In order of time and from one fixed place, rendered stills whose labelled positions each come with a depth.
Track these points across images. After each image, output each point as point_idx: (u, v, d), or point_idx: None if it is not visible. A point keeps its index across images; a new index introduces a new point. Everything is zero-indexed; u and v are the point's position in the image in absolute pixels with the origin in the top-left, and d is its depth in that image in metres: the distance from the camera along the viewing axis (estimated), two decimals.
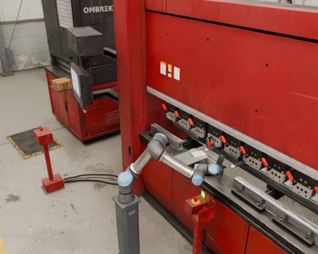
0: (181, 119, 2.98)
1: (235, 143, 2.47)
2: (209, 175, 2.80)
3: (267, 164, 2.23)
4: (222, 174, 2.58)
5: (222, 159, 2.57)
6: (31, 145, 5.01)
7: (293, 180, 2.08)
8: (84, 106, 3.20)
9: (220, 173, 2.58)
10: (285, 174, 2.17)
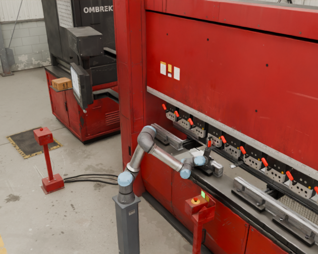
0: (181, 119, 2.98)
1: (235, 143, 2.47)
2: (209, 175, 2.80)
3: (267, 164, 2.23)
4: (208, 166, 2.65)
5: (208, 150, 2.64)
6: (31, 145, 5.01)
7: (293, 180, 2.08)
8: (84, 106, 3.20)
9: (207, 165, 2.65)
10: (285, 174, 2.17)
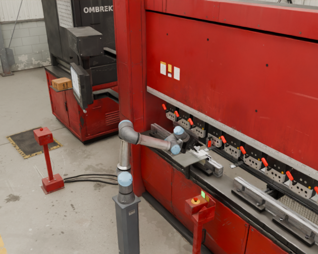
0: (181, 119, 2.98)
1: (235, 143, 2.47)
2: (209, 175, 2.80)
3: (267, 164, 2.23)
4: None
5: (181, 148, 2.76)
6: (31, 145, 5.01)
7: (293, 180, 2.08)
8: (84, 106, 3.20)
9: None
10: (285, 174, 2.17)
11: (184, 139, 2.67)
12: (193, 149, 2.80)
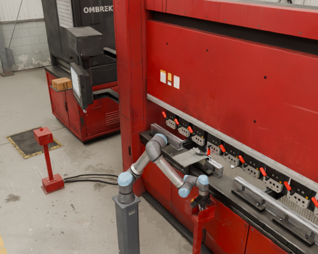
0: (180, 127, 3.02)
1: (234, 152, 2.51)
2: (209, 175, 2.80)
3: (265, 174, 2.27)
4: None
5: (194, 201, 2.51)
6: (31, 145, 5.01)
7: (290, 190, 2.12)
8: (84, 106, 3.20)
9: None
10: (283, 183, 2.21)
11: (203, 191, 2.45)
12: (201, 208, 2.55)
